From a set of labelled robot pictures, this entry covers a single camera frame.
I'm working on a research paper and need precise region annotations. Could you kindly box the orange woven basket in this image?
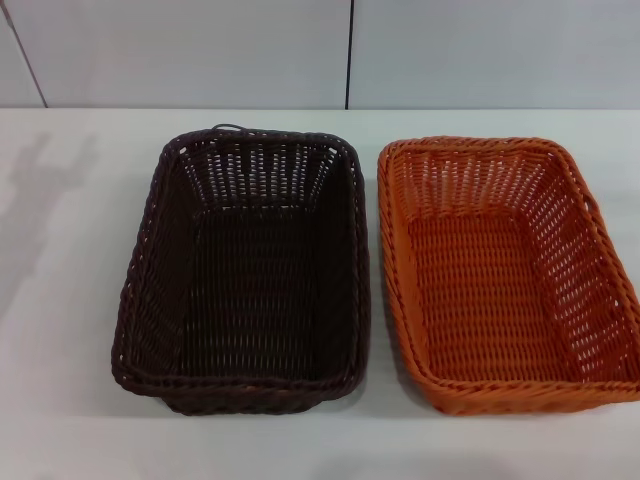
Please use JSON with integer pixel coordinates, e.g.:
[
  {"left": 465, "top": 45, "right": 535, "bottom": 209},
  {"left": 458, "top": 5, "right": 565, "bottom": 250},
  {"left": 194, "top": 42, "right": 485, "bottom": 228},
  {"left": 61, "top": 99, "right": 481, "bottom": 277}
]
[{"left": 375, "top": 134, "right": 640, "bottom": 417}]

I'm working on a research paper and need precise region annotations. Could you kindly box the dark brown woven basket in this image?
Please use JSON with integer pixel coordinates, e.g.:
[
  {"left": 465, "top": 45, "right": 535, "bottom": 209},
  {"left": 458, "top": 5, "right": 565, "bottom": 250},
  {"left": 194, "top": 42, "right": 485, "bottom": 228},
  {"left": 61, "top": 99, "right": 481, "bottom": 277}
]
[{"left": 109, "top": 123, "right": 374, "bottom": 416}]

